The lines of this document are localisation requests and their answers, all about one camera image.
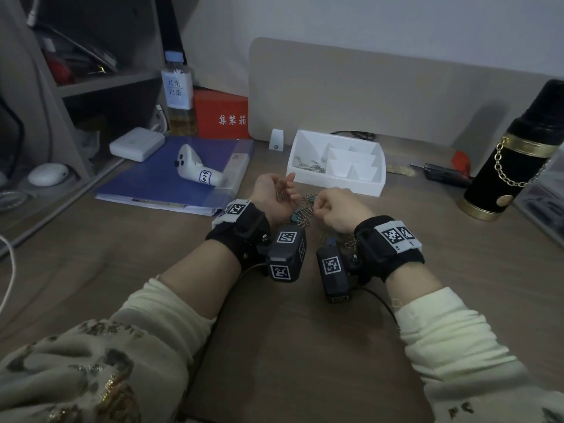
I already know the person's right hand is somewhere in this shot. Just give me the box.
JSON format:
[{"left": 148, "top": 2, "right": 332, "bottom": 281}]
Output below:
[{"left": 311, "top": 187, "right": 378, "bottom": 236}]

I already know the person's left hand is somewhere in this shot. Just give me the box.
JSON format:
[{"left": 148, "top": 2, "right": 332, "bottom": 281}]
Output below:
[{"left": 251, "top": 173, "right": 303, "bottom": 230}]

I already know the group of coloured binder clips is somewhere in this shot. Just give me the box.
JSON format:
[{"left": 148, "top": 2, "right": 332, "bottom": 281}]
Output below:
[{"left": 296, "top": 196, "right": 318, "bottom": 225}]

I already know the white compartment organizer tray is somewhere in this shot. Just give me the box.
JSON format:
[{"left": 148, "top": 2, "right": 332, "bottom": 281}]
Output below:
[{"left": 286, "top": 129, "right": 387, "bottom": 198}]

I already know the pile of silver paper clips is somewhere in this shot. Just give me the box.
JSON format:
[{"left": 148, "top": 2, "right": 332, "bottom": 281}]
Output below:
[{"left": 290, "top": 193, "right": 358, "bottom": 251}]

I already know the small heap of paper clips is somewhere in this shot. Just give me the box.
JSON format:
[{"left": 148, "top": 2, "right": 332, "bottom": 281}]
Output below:
[{"left": 293, "top": 156, "right": 328, "bottom": 174}]

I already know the person's left forearm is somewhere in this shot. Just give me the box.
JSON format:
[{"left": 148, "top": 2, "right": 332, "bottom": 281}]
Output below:
[{"left": 0, "top": 240, "right": 243, "bottom": 423}]

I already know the person's right forearm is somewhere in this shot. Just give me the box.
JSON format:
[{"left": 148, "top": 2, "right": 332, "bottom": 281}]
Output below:
[{"left": 383, "top": 261, "right": 564, "bottom": 423}]

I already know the white handheld controller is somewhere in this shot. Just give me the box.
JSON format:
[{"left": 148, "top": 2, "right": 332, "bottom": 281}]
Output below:
[{"left": 174, "top": 144, "right": 224, "bottom": 188}]

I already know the black screwdriver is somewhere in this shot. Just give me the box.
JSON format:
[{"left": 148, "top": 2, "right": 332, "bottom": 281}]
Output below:
[{"left": 410, "top": 162, "right": 472, "bottom": 189}]

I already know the orange ribbed box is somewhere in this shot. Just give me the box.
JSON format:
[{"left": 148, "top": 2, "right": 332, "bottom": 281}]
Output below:
[{"left": 193, "top": 88, "right": 251, "bottom": 139}]

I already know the blue document folder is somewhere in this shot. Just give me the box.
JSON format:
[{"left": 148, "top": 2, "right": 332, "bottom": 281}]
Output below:
[{"left": 95, "top": 136, "right": 256, "bottom": 217}]

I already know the small red object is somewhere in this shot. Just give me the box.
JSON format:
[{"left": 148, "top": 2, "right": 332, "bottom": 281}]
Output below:
[{"left": 450, "top": 150, "right": 472, "bottom": 174}]

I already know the beige desk divider panel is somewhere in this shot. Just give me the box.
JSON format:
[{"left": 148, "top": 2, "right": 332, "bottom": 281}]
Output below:
[{"left": 248, "top": 37, "right": 564, "bottom": 157}]

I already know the tea bottle with blue cap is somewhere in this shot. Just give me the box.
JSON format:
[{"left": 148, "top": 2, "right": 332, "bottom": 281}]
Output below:
[{"left": 160, "top": 50, "right": 199, "bottom": 137}]

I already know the white flat adapter box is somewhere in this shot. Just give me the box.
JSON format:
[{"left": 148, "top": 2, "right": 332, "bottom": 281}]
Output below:
[{"left": 109, "top": 127, "right": 166, "bottom": 163}]

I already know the clear plastic bag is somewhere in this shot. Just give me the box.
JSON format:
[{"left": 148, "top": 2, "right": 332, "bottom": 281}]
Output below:
[{"left": 75, "top": 127, "right": 102, "bottom": 159}]

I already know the clear plastic case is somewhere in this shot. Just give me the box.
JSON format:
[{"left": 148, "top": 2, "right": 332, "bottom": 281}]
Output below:
[{"left": 513, "top": 145, "right": 564, "bottom": 250}]

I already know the grey shelf unit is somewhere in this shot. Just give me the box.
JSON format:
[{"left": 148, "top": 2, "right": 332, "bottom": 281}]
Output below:
[{"left": 0, "top": 0, "right": 177, "bottom": 256}]

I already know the white computer mouse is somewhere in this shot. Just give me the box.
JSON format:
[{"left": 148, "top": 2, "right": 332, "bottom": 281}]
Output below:
[{"left": 28, "top": 163, "right": 71, "bottom": 187}]

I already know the red pouch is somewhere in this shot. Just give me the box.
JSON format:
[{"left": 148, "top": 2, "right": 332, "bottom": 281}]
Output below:
[{"left": 46, "top": 55, "right": 73, "bottom": 86}]

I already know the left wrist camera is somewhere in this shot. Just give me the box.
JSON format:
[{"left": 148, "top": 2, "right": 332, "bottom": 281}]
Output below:
[{"left": 266, "top": 224, "right": 308, "bottom": 283}]

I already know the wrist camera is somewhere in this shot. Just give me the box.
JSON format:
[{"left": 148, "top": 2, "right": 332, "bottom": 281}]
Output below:
[
  {"left": 315, "top": 244, "right": 353, "bottom": 304},
  {"left": 266, "top": 224, "right": 308, "bottom": 283}
]

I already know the black right wrist strap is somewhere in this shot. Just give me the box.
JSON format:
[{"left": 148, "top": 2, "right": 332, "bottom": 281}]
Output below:
[{"left": 352, "top": 215, "right": 426, "bottom": 285}]

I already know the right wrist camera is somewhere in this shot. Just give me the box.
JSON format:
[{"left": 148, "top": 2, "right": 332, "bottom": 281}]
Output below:
[{"left": 315, "top": 244, "right": 353, "bottom": 304}]

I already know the black right camera cable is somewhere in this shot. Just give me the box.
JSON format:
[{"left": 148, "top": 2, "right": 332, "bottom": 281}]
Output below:
[{"left": 352, "top": 287, "right": 398, "bottom": 323}]

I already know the black thermos with gold chain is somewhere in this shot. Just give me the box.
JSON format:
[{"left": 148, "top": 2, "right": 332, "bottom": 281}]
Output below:
[{"left": 456, "top": 79, "right": 564, "bottom": 222}]

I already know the thick black cable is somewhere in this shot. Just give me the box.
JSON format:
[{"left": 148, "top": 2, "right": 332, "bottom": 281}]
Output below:
[{"left": 0, "top": 96, "right": 25, "bottom": 181}]

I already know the grey ring coil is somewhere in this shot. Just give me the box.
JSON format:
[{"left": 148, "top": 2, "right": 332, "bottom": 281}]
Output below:
[{"left": 0, "top": 189, "right": 27, "bottom": 212}]

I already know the white cable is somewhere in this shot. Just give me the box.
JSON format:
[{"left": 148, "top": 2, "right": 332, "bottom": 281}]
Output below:
[{"left": 0, "top": 235, "right": 18, "bottom": 313}]

